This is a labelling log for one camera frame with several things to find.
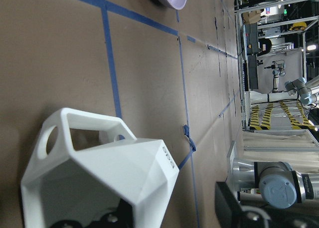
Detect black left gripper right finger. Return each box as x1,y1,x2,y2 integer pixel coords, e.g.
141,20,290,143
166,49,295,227
215,182,271,228

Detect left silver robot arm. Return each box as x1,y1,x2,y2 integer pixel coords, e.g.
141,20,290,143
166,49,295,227
50,159,319,228

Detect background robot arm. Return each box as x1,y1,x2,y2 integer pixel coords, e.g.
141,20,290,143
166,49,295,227
249,60,319,107

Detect white faceted cup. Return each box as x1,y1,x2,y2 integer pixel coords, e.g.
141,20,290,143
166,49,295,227
20,108,179,228

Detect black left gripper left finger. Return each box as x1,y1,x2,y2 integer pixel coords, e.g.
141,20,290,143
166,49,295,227
50,199,134,228

